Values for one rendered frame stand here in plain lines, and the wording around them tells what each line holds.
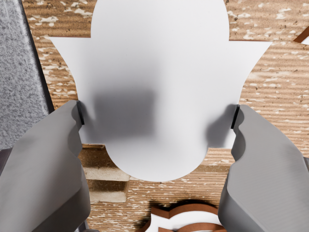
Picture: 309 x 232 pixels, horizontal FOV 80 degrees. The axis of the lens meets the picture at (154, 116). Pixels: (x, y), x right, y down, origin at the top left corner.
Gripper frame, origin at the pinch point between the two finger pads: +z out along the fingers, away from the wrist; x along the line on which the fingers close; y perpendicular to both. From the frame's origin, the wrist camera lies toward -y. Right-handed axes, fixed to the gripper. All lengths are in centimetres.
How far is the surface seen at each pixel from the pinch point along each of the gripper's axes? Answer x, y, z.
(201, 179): 5.1, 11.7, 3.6
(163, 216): 0.9, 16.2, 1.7
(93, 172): -5.8, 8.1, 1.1
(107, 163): -4.6, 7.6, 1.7
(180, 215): 2.9, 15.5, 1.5
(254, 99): 8.1, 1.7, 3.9
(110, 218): -6.3, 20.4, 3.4
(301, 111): 12.4, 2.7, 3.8
